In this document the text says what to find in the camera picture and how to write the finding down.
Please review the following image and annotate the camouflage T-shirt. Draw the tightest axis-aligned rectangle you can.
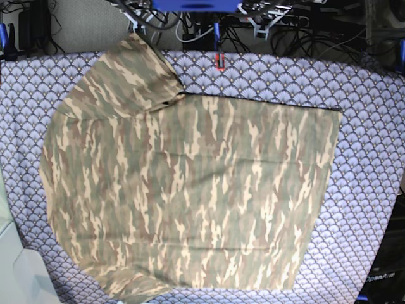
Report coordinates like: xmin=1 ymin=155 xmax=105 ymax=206
xmin=39 ymin=34 xmax=342 ymax=303

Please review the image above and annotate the red black table clamp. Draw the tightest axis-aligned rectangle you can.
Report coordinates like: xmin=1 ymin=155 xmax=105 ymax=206
xmin=215 ymin=53 xmax=225 ymax=72

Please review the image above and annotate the black power strip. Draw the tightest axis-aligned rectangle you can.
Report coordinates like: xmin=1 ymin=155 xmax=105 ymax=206
xmin=239 ymin=11 xmax=309 ymax=28

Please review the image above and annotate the purple fan-pattern tablecloth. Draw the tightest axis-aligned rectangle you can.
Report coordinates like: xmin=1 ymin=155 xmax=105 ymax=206
xmin=1 ymin=51 xmax=404 ymax=303

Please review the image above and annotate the white plastic bin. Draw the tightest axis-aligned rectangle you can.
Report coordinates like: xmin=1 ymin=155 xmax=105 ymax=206
xmin=1 ymin=182 xmax=60 ymax=303

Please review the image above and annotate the black OpenArm box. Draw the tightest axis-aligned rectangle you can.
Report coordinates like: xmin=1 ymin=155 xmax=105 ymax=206
xmin=356 ymin=191 xmax=404 ymax=303

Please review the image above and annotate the blue vertical clamp post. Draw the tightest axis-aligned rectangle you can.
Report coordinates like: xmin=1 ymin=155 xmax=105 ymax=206
xmin=213 ymin=22 xmax=221 ymax=51

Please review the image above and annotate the blue mount plate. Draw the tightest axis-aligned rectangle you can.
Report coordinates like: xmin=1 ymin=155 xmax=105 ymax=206
xmin=152 ymin=0 xmax=240 ymax=12

